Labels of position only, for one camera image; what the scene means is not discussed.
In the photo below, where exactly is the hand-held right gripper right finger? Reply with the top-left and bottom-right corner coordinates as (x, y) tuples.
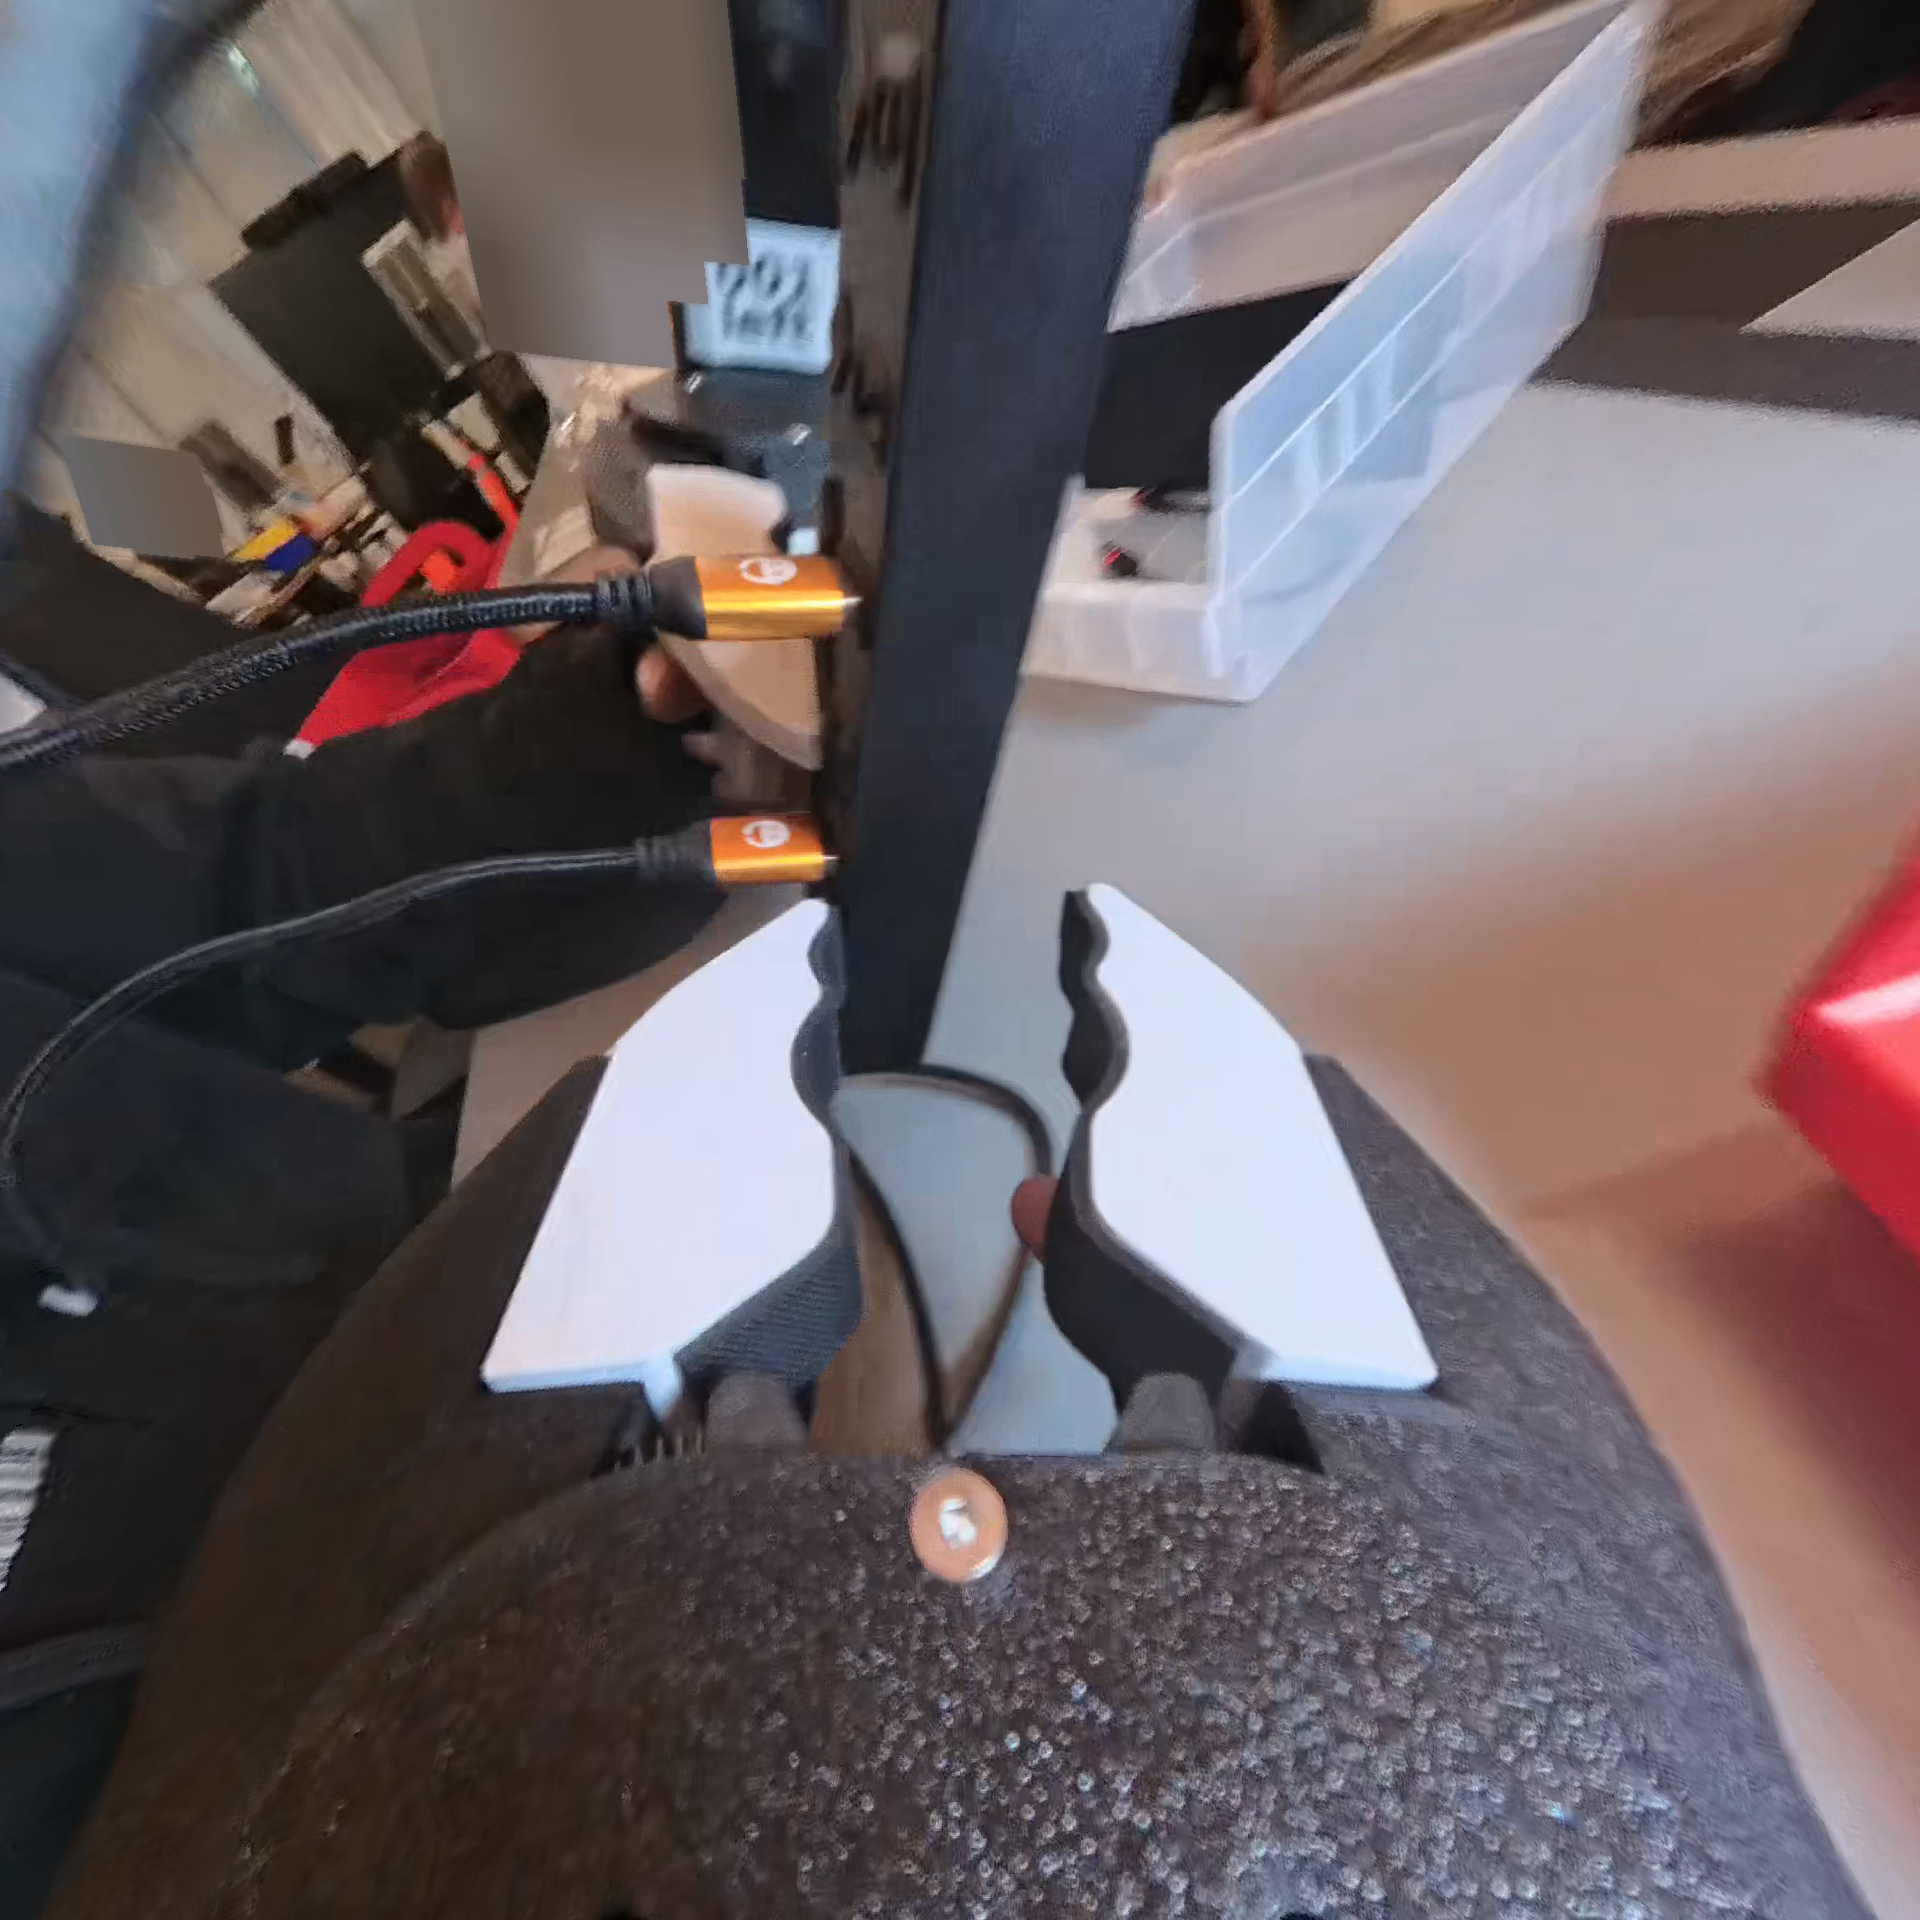
(1040, 881), (1443, 1413)

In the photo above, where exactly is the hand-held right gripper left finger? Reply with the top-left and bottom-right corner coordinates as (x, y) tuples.
(480, 896), (869, 1418)

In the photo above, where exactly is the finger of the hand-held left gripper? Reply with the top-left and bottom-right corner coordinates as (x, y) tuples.
(645, 464), (792, 561)

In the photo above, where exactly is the braided cable with orange plug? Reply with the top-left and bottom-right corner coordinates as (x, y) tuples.
(0, 814), (845, 1185)
(0, 550), (867, 782)

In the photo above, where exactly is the black usb hub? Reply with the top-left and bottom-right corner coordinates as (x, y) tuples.
(829, 0), (1203, 1079)

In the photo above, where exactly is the thin black hub cable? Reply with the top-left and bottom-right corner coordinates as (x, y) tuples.
(829, 1068), (1059, 1448)

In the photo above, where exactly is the red plastic bin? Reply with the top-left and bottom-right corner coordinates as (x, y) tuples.
(1757, 861), (1920, 1202)

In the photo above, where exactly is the clear plastic bin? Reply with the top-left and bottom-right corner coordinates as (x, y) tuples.
(1031, 0), (1660, 706)

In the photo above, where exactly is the person's left hand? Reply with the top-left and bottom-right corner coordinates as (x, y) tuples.
(263, 625), (826, 1037)

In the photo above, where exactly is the black monitor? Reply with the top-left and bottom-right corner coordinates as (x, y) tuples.
(207, 141), (504, 460)

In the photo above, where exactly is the black divider in clear bin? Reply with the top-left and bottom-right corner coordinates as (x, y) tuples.
(1083, 276), (1360, 493)

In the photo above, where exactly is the person's black printed clothing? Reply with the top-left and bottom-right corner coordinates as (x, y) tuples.
(0, 960), (460, 1906)

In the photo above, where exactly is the black cable with red plug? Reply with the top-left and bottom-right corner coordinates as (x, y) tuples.
(1100, 481), (1210, 584)

